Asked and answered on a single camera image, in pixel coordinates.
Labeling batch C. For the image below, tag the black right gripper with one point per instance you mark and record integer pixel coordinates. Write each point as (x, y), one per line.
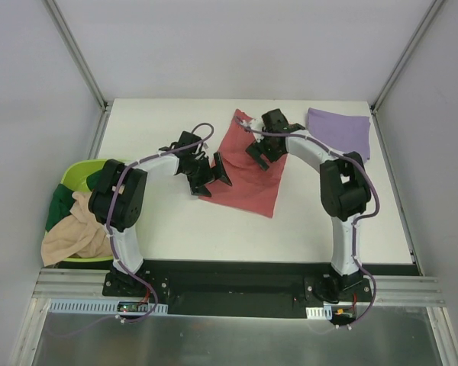
(266, 148)

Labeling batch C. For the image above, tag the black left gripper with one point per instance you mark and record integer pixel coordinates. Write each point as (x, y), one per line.
(207, 176)

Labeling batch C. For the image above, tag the pink t shirt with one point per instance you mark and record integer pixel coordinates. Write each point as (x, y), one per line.
(253, 189)

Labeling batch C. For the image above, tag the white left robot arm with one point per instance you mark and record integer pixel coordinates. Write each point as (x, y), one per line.
(117, 199)

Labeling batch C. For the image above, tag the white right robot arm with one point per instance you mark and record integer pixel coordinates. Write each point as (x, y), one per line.
(345, 188)

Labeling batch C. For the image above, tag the folded purple t shirt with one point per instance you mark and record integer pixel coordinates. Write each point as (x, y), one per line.
(340, 132)

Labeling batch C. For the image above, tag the green laundry basket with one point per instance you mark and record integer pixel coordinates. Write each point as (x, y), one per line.
(75, 179)

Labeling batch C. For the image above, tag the beige garment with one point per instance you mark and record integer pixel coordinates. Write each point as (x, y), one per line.
(78, 235)

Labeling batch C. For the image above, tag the dark green garment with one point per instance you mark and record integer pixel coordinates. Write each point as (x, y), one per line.
(62, 201)

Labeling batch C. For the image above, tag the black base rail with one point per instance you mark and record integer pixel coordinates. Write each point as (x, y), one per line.
(240, 289)

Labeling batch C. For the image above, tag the right white cable duct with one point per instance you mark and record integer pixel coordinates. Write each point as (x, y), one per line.
(319, 313)

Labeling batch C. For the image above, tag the white cable duct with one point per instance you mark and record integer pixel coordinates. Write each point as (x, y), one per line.
(319, 313)
(106, 307)

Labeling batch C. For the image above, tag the left white cable duct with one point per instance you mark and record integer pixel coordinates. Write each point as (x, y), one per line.
(106, 307)

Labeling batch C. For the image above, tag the left aluminium frame post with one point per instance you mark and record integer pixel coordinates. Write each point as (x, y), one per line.
(65, 33)

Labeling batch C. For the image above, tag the aluminium frame post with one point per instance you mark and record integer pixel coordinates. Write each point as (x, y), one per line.
(65, 33)
(425, 23)

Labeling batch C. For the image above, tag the right aluminium frame post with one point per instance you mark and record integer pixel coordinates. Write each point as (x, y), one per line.
(425, 23)

